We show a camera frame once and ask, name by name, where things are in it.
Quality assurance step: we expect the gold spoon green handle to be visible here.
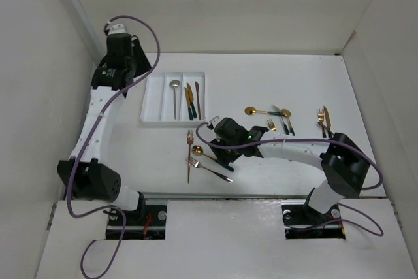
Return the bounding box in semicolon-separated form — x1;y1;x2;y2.
281;109;295;136
244;107;282;116
192;145;234;172

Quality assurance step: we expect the silver spoon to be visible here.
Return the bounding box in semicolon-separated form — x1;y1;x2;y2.
169;80;180;120

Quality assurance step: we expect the gold knife green handle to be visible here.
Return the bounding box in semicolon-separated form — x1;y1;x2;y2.
186;83;197;119
323;106;334;138
184;87;194;121

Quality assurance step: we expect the rose gold knife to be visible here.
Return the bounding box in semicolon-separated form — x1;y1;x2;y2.
195;81;202;120

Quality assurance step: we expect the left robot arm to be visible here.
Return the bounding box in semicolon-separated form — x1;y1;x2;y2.
57;24;151;225

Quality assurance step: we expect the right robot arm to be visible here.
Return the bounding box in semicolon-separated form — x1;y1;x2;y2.
208;116;370;223

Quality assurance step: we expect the rose gold fork long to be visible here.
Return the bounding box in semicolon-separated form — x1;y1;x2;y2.
187;129;194;183

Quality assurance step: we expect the silver rose fork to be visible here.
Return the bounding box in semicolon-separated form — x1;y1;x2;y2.
186;157;233;183

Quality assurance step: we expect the white cutlery tray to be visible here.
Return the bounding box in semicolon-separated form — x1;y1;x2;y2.
140;72;206;127

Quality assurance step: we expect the rose gold fork right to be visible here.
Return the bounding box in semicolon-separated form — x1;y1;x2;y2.
317;109;327;138

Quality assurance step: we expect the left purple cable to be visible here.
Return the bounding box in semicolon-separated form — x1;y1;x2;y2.
65;14;161;278

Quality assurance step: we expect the purple cable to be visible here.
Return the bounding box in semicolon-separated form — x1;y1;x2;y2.
195;122;385;237
65;14;161;278

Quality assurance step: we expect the gold fork green handle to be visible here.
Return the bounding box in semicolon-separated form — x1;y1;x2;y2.
267;119;277;131

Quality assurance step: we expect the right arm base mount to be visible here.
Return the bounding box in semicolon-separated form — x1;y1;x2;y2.
282;204;346;240

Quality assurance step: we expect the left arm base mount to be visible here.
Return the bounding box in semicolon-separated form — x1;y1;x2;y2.
103;205;167;240

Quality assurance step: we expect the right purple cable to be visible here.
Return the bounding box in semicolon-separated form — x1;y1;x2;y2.
195;122;385;237

